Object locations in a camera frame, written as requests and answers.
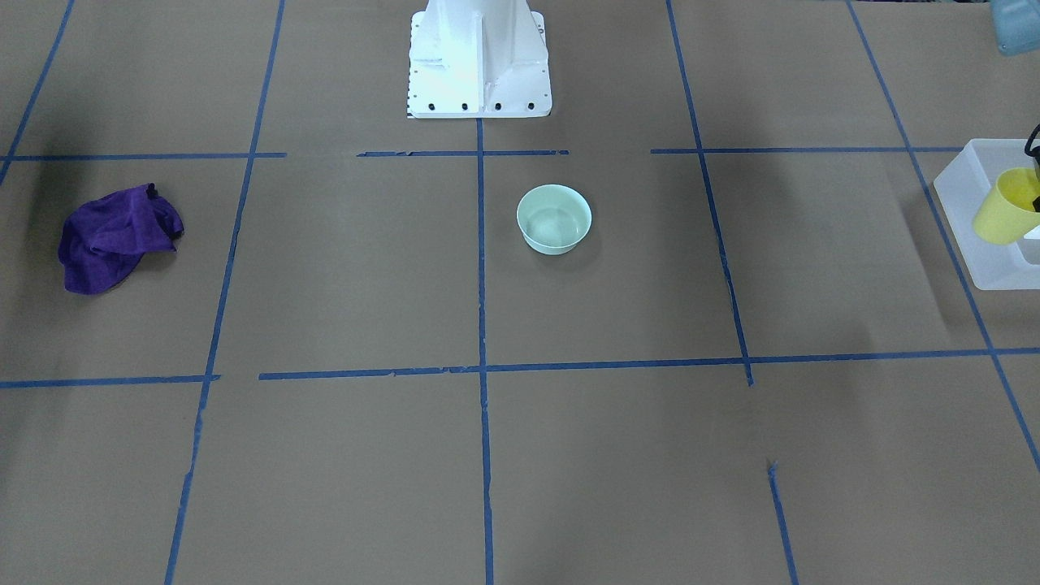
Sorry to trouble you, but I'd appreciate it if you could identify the translucent plastic box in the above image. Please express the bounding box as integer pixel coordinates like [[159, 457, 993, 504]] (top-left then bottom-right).
[[934, 138, 1039, 290]]

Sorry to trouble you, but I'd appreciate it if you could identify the purple cloth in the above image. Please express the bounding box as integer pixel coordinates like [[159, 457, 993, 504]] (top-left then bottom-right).
[[57, 183, 184, 295]]

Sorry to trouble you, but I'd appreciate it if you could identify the yellow plastic cup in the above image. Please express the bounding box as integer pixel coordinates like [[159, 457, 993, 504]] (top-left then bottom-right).
[[972, 167, 1039, 245]]

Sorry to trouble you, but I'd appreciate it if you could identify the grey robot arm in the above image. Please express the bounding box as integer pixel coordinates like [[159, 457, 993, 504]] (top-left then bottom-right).
[[990, 1, 1039, 57]]

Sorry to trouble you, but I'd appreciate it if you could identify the light green bowl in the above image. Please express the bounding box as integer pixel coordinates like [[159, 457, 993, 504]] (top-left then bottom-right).
[[516, 183, 593, 256]]

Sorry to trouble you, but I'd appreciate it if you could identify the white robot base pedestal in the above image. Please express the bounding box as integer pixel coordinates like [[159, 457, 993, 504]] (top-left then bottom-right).
[[406, 1, 553, 119]]

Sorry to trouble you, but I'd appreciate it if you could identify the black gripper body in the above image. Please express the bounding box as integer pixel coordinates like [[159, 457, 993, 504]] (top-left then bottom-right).
[[1024, 123, 1040, 181]]

